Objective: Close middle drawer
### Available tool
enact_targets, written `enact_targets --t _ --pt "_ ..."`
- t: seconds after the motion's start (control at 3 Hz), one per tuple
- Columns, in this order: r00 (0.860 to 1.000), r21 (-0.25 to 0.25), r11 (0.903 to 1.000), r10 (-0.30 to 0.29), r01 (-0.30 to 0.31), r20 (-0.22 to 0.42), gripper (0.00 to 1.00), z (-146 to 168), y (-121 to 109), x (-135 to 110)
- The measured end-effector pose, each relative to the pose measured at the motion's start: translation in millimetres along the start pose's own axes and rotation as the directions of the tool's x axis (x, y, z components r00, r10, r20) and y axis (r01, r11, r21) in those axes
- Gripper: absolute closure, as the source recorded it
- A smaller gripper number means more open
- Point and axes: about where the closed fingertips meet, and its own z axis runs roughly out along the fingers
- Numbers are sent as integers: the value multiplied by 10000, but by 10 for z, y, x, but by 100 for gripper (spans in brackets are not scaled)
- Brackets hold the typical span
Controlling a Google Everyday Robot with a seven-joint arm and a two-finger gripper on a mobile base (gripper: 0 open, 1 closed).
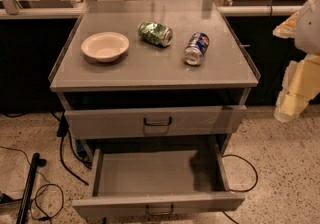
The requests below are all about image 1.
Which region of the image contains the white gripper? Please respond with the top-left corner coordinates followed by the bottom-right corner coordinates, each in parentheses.
top-left (273, 12), bottom-right (320, 122)

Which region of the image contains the grey drawer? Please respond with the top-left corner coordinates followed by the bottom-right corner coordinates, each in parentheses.
top-left (72, 145), bottom-right (245, 218)
top-left (65, 105), bottom-right (246, 139)

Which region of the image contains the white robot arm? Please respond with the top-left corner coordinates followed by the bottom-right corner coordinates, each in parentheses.
top-left (273, 0), bottom-right (320, 122)

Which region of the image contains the grey drawer cabinet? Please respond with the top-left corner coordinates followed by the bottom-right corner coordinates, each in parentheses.
top-left (48, 0), bottom-right (262, 156)

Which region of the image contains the grey top drawer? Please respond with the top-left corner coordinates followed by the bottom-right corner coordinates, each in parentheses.
top-left (65, 105), bottom-right (246, 139)

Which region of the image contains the blue pepsi can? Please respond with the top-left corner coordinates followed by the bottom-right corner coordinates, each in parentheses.
top-left (183, 32), bottom-right (210, 66)

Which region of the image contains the green soda can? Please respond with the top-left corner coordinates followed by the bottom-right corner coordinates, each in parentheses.
top-left (137, 21), bottom-right (173, 47)

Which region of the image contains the black pole on floor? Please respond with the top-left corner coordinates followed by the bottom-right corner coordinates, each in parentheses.
top-left (16, 153), bottom-right (46, 224)

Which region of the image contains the black cable right floor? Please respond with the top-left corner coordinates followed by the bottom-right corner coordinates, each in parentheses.
top-left (221, 153), bottom-right (259, 224)

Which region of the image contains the black cable floor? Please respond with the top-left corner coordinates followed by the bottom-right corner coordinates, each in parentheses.
top-left (221, 153), bottom-right (259, 224)
top-left (49, 111), bottom-right (93, 186)

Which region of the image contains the black cable left floor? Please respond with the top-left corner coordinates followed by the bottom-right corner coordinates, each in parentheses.
top-left (49, 111), bottom-right (93, 186)

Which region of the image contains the thin black cable loop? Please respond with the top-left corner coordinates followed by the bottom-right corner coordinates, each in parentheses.
top-left (0, 145), bottom-right (65, 222)

